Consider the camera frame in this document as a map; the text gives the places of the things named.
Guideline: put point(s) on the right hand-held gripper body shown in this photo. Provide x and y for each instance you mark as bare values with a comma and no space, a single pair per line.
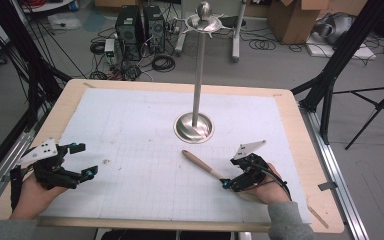
251,175

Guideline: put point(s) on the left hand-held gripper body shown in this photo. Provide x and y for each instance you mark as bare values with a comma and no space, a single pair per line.
51,173

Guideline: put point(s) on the beige slotted spatula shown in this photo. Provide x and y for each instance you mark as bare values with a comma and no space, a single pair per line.
201,165

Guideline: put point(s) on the person's right hand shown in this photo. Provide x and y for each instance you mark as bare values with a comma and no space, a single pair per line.
275,193

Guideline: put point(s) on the person's left hand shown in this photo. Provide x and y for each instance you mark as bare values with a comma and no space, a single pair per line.
33,200

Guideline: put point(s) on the white grid mat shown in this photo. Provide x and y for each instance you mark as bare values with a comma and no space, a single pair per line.
130,116

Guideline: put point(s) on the black table clip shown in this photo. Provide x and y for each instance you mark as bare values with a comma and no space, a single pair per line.
326,186

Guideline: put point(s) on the thin wooden strip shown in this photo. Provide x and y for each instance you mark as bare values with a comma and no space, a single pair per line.
318,217

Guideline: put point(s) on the steel utensil hanging stand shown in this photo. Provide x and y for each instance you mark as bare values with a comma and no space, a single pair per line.
198,83

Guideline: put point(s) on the small grey power box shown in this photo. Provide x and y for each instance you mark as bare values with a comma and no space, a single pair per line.
109,46

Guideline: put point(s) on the black computer tower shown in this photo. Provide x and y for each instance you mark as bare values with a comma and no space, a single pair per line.
154,28
129,31

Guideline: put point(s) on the white stand base legs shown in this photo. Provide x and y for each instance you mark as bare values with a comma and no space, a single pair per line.
236,40

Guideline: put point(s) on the black tripod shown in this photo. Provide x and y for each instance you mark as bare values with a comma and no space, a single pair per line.
378,106

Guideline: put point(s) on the cardboard box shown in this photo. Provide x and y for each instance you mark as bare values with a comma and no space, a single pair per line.
293,23

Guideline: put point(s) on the white flat board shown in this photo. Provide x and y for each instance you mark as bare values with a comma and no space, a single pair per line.
363,52

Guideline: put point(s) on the silver grey machine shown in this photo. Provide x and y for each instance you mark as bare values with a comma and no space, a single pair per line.
335,28

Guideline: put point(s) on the aluminium rail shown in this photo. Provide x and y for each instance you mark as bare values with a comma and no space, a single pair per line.
10,156
345,206

